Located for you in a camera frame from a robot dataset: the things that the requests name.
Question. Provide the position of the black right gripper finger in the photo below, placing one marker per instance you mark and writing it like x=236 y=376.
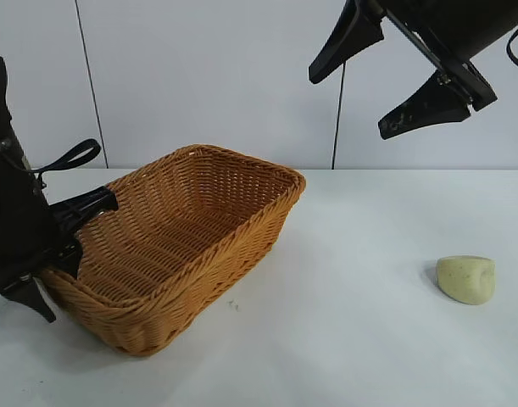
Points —
x=428 y=108
x=354 y=38

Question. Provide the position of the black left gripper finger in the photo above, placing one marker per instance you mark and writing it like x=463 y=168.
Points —
x=71 y=259
x=36 y=301

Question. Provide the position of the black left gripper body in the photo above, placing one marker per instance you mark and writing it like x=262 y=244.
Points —
x=17 y=229

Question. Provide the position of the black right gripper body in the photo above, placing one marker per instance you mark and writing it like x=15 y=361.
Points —
x=453 y=25

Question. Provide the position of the brown woven wicker basket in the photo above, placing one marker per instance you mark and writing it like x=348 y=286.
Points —
x=178 y=237

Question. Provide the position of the pale yellow egg yolk pastry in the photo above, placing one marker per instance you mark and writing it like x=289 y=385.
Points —
x=464 y=280

